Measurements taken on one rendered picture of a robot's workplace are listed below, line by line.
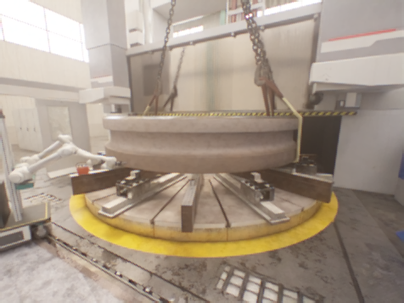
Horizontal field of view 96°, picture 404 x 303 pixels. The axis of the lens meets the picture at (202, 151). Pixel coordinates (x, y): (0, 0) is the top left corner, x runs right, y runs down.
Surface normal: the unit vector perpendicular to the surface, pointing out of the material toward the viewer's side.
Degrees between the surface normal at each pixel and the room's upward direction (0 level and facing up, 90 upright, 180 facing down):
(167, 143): 90
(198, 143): 90
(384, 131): 90
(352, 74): 90
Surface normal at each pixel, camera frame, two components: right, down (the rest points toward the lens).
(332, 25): -0.46, 0.16
